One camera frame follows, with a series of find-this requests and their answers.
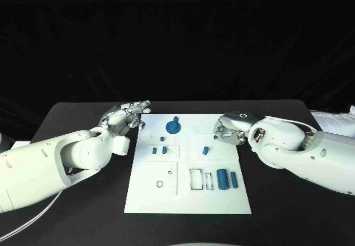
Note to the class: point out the blue gear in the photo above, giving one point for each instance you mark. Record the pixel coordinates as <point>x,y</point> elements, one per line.
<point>174,126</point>

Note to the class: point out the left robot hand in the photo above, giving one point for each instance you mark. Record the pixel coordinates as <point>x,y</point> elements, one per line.
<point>125,117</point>

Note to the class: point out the large blue cylinder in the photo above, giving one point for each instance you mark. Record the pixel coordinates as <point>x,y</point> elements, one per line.
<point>223,179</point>

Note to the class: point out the thin long blue cylinder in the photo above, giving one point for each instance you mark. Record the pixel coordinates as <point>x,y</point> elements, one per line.
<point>235,179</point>

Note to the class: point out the white cloth bundle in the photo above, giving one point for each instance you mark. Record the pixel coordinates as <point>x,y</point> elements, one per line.
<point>334,121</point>

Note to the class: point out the white task board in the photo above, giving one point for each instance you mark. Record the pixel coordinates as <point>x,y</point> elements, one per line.
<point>187,165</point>

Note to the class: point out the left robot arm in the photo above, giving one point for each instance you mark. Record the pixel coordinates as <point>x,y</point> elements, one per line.
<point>41,165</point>

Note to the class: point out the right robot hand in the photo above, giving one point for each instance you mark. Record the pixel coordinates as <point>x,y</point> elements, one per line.
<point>235,124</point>

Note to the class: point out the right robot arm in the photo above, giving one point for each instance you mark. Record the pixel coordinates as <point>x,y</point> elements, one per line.
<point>300,150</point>

